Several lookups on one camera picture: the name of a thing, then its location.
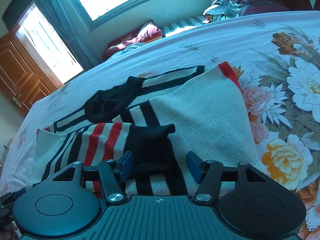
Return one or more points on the brown wooden door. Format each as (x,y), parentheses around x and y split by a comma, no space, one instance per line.
(24,80)

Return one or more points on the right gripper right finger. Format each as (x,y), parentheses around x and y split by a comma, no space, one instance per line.
(208,174)

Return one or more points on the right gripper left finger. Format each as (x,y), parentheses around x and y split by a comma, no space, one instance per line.
(112,177)

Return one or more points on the blue garment on bed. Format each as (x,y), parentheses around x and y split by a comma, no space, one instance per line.
(126,50)

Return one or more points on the striped mattress cover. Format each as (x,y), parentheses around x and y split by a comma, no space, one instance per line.
(183,25)

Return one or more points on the red pillow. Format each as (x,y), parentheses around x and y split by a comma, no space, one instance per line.
(146,33)

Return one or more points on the striped knit sweater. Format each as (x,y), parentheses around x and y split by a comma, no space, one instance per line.
(159,119)

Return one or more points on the stack of folded bedding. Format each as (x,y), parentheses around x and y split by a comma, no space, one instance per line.
(226,9)

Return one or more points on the blue-grey curtain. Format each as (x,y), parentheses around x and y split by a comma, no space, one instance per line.
(56,14)

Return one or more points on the floral bed sheet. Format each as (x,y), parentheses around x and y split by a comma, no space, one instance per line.
(275,57)

